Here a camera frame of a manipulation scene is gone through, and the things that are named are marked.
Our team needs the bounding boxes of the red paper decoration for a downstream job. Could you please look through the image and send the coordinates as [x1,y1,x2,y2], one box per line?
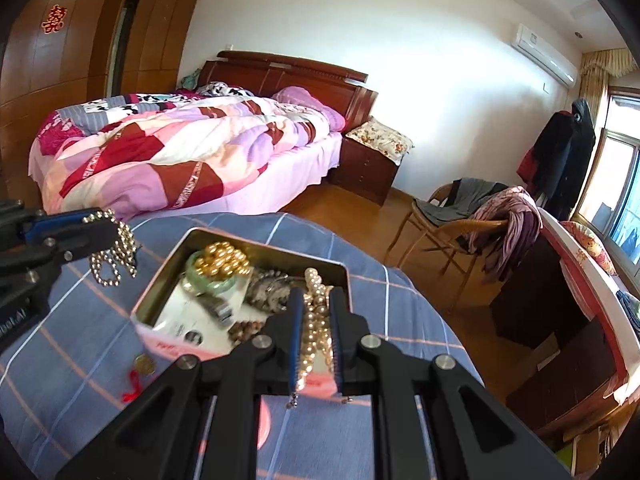
[41,4,71,35]

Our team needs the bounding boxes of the floral cushion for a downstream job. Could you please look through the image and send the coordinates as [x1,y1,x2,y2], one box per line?
[345,117,416,166]

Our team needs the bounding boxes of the gold bead necklace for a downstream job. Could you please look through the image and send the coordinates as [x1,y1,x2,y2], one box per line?
[192,241,253,278]

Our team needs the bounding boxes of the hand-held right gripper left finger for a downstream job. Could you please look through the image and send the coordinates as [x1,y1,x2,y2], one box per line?
[55,287,308,480]

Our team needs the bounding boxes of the white pearl necklace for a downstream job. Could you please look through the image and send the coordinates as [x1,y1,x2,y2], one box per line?
[286,267,353,408]

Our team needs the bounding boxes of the floral pillow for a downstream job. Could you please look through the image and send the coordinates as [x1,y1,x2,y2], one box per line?
[562,221,618,277]

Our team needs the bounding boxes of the cow print blanket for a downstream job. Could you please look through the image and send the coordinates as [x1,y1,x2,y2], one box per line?
[82,81,256,116]

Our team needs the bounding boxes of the pink patchwork quilt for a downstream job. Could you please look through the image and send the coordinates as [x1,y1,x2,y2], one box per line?
[40,95,333,211]

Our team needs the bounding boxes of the pink purple garment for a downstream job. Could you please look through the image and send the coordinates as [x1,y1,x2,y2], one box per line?
[467,186,543,283]

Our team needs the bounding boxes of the white desk cover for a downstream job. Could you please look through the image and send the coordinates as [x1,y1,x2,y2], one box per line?
[537,207,640,406]

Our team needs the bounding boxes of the brown wooden bead bracelet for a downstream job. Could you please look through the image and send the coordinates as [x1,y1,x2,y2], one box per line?
[227,317,273,348]

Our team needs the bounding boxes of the pink tin box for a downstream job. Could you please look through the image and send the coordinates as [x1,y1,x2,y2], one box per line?
[131,227,353,396]

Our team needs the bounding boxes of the dark wooden desk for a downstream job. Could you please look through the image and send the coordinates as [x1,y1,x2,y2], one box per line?
[490,230,633,441]

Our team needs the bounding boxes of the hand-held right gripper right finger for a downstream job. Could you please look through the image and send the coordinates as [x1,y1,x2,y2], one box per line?
[327,287,576,480]

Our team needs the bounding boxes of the wooden wardrobe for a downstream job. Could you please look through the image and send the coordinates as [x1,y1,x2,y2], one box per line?
[0,0,213,201]

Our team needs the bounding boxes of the dark hanging coats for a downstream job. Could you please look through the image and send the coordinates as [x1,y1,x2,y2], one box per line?
[522,99,597,221]

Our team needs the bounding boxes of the pink pillow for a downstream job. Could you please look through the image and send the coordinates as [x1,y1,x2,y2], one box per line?
[272,86,347,131]

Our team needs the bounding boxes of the green jade bangle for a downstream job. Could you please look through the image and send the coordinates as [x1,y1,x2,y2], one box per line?
[185,252,248,293]

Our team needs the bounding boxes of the white paper leaflet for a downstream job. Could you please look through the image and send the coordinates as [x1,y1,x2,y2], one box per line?
[150,280,236,358]

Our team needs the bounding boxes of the cardboard box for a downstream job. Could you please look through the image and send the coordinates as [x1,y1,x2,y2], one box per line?
[570,425,616,476]

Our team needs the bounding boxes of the window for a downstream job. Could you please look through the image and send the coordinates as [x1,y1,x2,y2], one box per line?
[570,90,640,281]

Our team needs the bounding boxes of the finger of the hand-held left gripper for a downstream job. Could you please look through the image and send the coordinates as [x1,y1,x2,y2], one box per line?
[0,200,103,248]
[25,217,123,281]

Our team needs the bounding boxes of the small metal bead chain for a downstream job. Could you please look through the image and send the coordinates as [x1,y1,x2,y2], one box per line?
[82,210,141,286]

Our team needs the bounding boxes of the wicker chair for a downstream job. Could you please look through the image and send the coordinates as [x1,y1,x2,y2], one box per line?
[385,180,511,311]

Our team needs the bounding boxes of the red knot charm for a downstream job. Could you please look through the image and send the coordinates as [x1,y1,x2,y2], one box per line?
[122,354,156,403]

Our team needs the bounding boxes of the white air conditioner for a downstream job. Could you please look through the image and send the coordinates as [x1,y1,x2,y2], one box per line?
[511,23,577,87]

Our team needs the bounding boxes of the grey garment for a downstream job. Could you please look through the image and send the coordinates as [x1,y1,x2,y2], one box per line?
[415,177,508,226]

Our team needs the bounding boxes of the wooden nightstand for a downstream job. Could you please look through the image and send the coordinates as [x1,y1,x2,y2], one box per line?
[327,132,401,206]

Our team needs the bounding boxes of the bed with pink sheet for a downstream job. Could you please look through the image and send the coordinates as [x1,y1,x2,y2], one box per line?
[27,85,346,221]

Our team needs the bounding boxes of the dark bead bracelet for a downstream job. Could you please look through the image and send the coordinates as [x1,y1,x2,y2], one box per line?
[245,270,296,311]

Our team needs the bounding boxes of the blue folded garment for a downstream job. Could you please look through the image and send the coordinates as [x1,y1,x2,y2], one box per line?
[616,290,640,341]

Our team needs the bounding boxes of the round table blue plaid cloth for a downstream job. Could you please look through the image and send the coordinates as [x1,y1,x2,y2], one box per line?
[0,212,483,480]

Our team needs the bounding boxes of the wooden headboard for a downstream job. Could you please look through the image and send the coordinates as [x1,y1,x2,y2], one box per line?
[200,50,379,133]

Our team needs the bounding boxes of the pink bangle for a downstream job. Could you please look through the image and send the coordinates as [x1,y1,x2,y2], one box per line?
[255,396,273,456]

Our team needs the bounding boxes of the silver wristwatch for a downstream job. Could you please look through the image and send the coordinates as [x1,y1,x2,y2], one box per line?
[200,292,236,323]

